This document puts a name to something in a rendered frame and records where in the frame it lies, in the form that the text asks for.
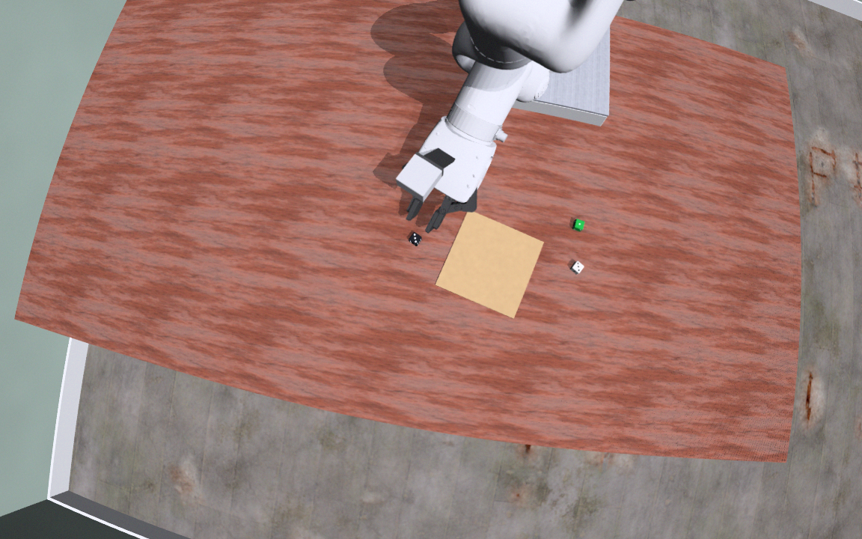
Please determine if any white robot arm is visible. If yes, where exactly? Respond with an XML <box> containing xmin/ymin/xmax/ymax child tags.
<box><xmin>396</xmin><ymin>0</ymin><xmax>623</xmax><ymax>202</ymax></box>

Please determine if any tan square mat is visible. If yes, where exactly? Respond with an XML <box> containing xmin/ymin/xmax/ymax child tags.
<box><xmin>435</xmin><ymin>212</ymin><xmax>544</xmax><ymax>319</ymax></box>

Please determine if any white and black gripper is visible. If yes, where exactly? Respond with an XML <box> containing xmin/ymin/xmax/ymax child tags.
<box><xmin>406</xmin><ymin>116</ymin><xmax>497</xmax><ymax>233</ymax></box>

